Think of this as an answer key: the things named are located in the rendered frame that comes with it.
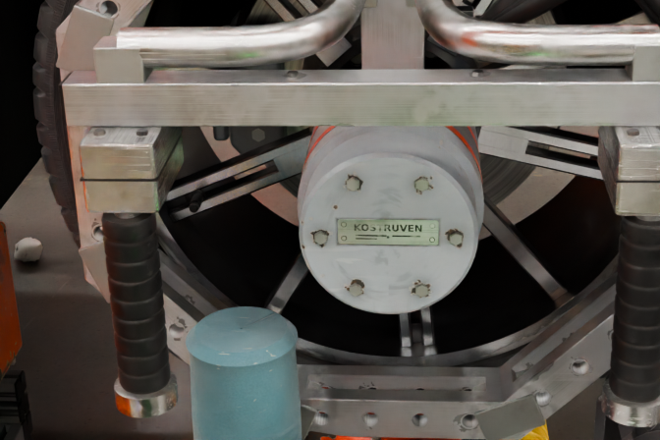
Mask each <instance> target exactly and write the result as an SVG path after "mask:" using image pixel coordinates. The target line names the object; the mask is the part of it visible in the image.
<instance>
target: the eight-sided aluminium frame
mask: <svg viewBox="0 0 660 440"><path fill-rule="evenodd" d="M151 1H152V0H80V1H79V2H78V3H76V4H75V6H74V8H73V11H72V13H71V14H70V15H69V16H68V17H67V19H66V20H65V21H64V22H63V23H61V24H60V25H59V27H58V28H57V29H56V41H57V49H58V60H57V63H56V67H57V68H60V74H61V81H62V80H63V79H64V78H65V77H66V76H67V74H68V73H69V72H73V71H95V66H94V56H93V47H94V46H95V45H96V44H97V43H98V42H99V41H100V39H101V38H102V37H103V36H118V32H119V29H120V28H127V27H128V26H129V25H130V24H131V23H132V21H133V20H134V19H135V18H136V17H137V16H138V15H139V14H140V13H141V11H142V10H143V9H144V8H145V7H146V6H147V5H148V4H149V3H150V2H151ZM90 128H91V127H69V126H67V132H68V140H69V148H70V156H71V165H72V173H73V181H74V190H75V198H76V207H77V214H78V222H79V231H80V239H81V247H80V249H79V254H80V256H81V257H82V263H83V272H84V278H85V280H86V281H87V282H88V283H89V284H90V285H92V286H93V287H94V288H95V289H96V290H98V291H99V292H100V293H101V294H102V295H103V297H104V299H105V300H106V301H107V302H108V303H110V292H109V285H108V275H109V274H108V273H107V267H106V253H105V249H104V241H103V238H104V235H103V232H102V223H101V218H102V216H103V213H89V212H87V210H86V208H85V202H84V193H83V182H80V178H81V176H82V168H81V161H80V152H79V145H80V143H81V141H82V140H83V138H84V137H85V135H86V134H87V132H88V131H89V130H90ZM158 251H159V255H160V268H159V269H160V271H161V277H162V287H161V289H162V290H163V299H164V305H163V307H164V310H165V320H166V322H165V326H166V331H167V345H168V349H169V350H170V351H172V352H173V353H174V354H175V355H176V356H178V357H179V358H180V359H181V360H183V361H184V362H185V363H186V364H187V365H190V354H189V351H188V348H187V345H186V338H187V335H188V334H189V332H190V330H191V329H193V328H194V327H195V325H196V324H197V323H198V322H199V321H200V320H201V319H203V318H204V317H206V316H207V315H209V314H211V313H213V312H216V311H218V310H222V309H226V308H228V307H227V306H226V305H224V304H223V303H222V302H221V301H219V300H218V299H217V298H216V297H215V296H214V295H212V294H211V293H210V292H209V291H208V290H207V289H205V288H204V287H203V286H202V285H201V284H199V283H198V282H197V281H196V280H195V278H193V277H192V276H191V275H190V274H189V273H188V272H186V271H185V270H184V269H183V268H182V267H180V266H179V265H178V264H177V263H176V262H175V261H173V260H172V259H171V258H170V257H169V256H168V255H166V254H165V253H164V252H163V251H162V250H160V249H158ZM617 275H618V272H616V273H614V274H613V275H612V276H611V277H610V278H608V279H607V280H606V281H605V282H603V283H602V284H601V285H600V286H599V287H597V288H596V289H595V290H594V291H592V292H591V293H590V294H589V295H588V296H586V297H585V298H584V299H583V300H581V301H580V302H579V303H578V304H576V305H575V306H574V307H573V308H571V309H570V310H569V311H568V312H567V313H565V314H564V315H563V316H562V317H560V318H559V319H558V320H557V321H556V322H554V323H553V324H552V325H551V326H550V327H548V328H547V329H546V330H545V331H543V332H542V333H541V334H540V335H539V336H537V337H536V338H535V339H534V340H532V341H531V342H530V343H529V344H528V345H526V346H525V347H524V348H523V349H521V350H520V351H519V352H518V353H517V354H515V355H514V356H513V357H511V358H510V359H509V360H508V361H507V362H505V363H504V364H503V365H502V366H499V367H447V366H379V365H311V364H297V368H298V378H299V389H300V400H301V418H302V439H304V438H305V437H306V436H307V435H308V432H309V431H315V432H321V433H327V434H333V435H339V436H351V437H393V438H444V439H486V440H520V439H522V438H524V437H525V435H526V434H528V433H529V432H530V431H531V430H533V429H534V428H536V427H539V426H542V425H545V424H546V421H545V419H547V418H548V417H549V416H551V415H552V414H553V413H555V412H556V411H557V410H558V409H560V408H561V407H562V406H563V405H565V404H566V403H567V402H569V401H570V400H571V399H572V398H574V397H575V396H576V395H577V394H579V393H580V392H581V391H583V390H584V389H585V388H586V387H588V386H589V385H590V384H591V383H593V382H594V381H595V380H597V379H598V378H599V377H600V376H602V375H603V374H604V373H605V372H607V371H608V370H609V369H610V368H611V366H610V361H611V352H612V334H613V332H614V330H613V320H614V313H615V309H614V306H615V296H616V294H617V292H616V279H617ZM175 324H176V325H177V326H176V325H175ZM322 387H328V388H330V389H324V388H322ZM371 387H373V388H376V389H369V388H371ZM418 388H422V389H424V390H416V389H418ZM465 389H471V391H465ZM320 412H324V413H320ZM368 413H375V414H368ZM418 413H423V415H418ZM467 414H473V415H472V416H467Z"/></svg>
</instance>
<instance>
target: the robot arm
mask: <svg viewBox="0 0 660 440"><path fill-rule="evenodd" d="M601 402H602V395H600V396H599V397H598V399H597V401H596V413H595V424H594V436H593V440H660V422H659V423H657V424H655V425H652V426H646V427H634V426H627V425H623V424H620V423H618V422H616V421H614V420H612V419H610V418H609V417H608V416H606V415H605V413H604V412H603V411H602V409H601Z"/></svg>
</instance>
